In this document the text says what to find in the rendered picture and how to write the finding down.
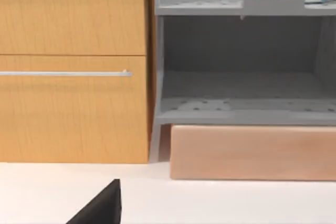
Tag plain wooden drawer front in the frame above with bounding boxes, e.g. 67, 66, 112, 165
0, 0, 147, 56

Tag wooden drawer front with handle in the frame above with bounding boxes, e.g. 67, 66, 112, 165
0, 55, 150, 164

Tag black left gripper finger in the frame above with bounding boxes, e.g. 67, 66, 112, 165
65, 178, 123, 224

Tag wooden cupboard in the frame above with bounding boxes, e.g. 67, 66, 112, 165
0, 0, 158, 164

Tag long metal handle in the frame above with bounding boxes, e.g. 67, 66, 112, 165
0, 69, 133, 78

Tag grey open shelf unit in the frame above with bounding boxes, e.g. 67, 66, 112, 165
149, 0, 336, 162

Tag pale wooden drawer front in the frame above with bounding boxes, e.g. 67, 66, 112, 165
169, 123, 336, 182

